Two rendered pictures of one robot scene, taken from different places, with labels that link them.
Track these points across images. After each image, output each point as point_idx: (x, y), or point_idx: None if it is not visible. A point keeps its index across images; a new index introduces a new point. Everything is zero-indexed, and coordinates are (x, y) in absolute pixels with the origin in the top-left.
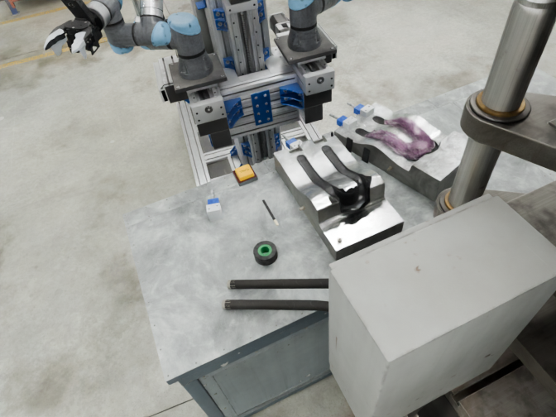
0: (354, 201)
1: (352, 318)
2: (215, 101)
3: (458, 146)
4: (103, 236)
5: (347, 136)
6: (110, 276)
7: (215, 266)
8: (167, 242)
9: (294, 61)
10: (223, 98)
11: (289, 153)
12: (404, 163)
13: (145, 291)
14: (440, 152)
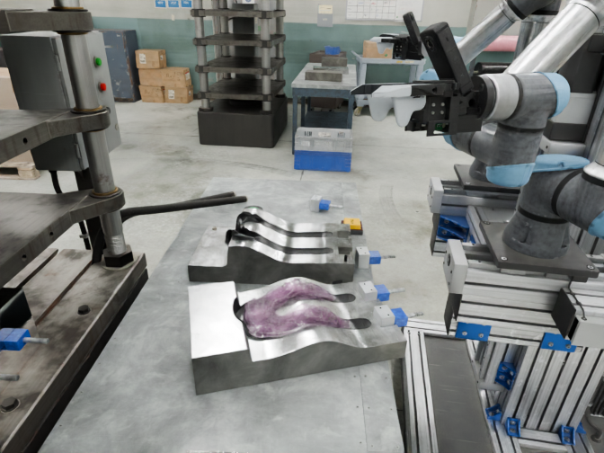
0: None
1: None
2: (433, 186)
3: (214, 332)
4: None
5: (346, 285)
6: (403, 284)
7: (268, 199)
8: (310, 190)
9: (480, 226)
10: (466, 215)
11: (341, 230)
12: (252, 295)
13: (277, 180)
14: (225, 310)
